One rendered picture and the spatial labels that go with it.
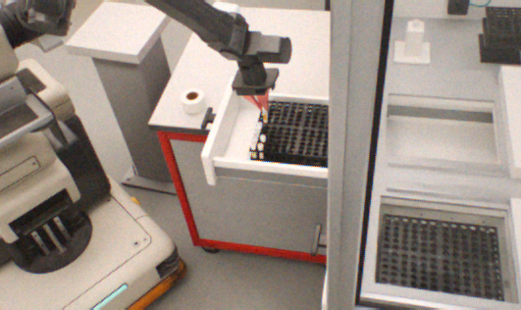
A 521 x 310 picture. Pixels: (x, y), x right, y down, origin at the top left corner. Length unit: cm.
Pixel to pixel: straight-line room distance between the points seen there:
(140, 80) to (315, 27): 66
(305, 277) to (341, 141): 159
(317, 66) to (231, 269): 88
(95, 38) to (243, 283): 104
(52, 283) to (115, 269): 21
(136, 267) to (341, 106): 148
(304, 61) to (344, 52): 128
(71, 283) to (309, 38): 113
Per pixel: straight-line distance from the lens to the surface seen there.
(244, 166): 124
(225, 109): 133
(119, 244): 194
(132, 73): 199
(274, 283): 207
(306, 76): 166
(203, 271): 214
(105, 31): 201
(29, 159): 147
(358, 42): 44
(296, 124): 131
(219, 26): 104
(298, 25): 188
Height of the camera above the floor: 182
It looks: 48 degrees down
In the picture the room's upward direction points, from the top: 6 degrees counter-clockwise
